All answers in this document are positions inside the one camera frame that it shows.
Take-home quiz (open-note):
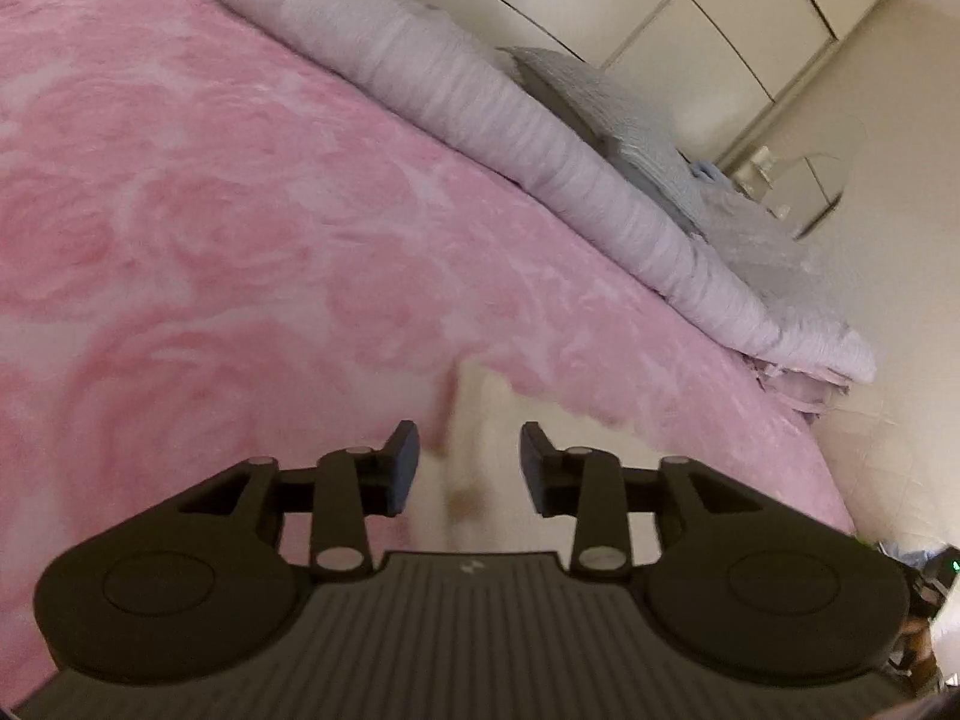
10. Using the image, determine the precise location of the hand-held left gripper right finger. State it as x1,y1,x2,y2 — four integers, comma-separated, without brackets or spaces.
520,421,773,576

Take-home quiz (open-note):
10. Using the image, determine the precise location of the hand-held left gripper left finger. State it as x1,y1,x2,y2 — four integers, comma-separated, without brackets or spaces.
176,420,419,578

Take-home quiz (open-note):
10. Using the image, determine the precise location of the cream sweater with blue stripe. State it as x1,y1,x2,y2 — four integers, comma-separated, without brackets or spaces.
439,361,665,565

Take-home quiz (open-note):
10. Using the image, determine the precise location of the pink floral blanket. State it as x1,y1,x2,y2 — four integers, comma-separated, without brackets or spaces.
0,0,857,710

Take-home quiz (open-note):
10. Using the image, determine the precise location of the pale wrinkled pillow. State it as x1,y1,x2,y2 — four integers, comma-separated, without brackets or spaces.
688,184,852,335

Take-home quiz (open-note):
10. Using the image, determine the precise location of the grey pillow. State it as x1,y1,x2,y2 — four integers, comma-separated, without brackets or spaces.
497,45,713,235

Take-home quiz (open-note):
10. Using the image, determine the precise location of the lilac ribbed quilt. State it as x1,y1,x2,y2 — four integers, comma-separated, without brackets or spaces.
90,0,878,415

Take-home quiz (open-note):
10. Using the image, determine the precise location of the white arched bedside cabinet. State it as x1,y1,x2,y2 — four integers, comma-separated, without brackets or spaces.
731,144,850,242

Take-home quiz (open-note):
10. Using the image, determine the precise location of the white wardrobe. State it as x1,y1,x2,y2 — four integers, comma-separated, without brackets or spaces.
349,0,887,166

